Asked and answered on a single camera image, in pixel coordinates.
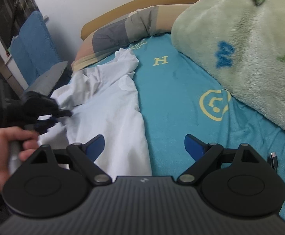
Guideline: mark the light green fleece blanket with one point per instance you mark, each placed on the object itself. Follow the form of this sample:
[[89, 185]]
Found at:
[[241, 43]]

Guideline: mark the person's left hand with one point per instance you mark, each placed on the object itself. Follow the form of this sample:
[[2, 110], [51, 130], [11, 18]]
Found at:
[[11, 134]]

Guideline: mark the blue fabric chair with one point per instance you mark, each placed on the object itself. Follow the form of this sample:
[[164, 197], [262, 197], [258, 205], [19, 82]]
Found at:
[[37, 58]]

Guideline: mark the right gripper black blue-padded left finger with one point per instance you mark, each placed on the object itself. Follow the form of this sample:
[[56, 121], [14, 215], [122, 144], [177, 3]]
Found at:
[[70, 166]]

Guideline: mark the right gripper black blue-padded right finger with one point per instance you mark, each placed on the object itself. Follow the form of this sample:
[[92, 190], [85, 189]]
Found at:
[[209, 157]]

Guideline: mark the turquoise patterned bed sheet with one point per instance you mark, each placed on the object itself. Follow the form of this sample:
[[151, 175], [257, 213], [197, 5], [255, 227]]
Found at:
[[177, 97]]

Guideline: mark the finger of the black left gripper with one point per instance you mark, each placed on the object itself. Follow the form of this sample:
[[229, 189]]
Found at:
[[42, 126], [62, 113]]

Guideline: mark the white shirt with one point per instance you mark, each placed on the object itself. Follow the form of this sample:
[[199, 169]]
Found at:
[[104, 100]]

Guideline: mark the striped beige grey pillow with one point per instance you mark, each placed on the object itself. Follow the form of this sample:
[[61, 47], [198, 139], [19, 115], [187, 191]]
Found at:
[[130, 28]]

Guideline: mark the tan wooden headboard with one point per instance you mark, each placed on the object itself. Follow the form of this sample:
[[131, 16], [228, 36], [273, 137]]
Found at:
[[122, 10]]

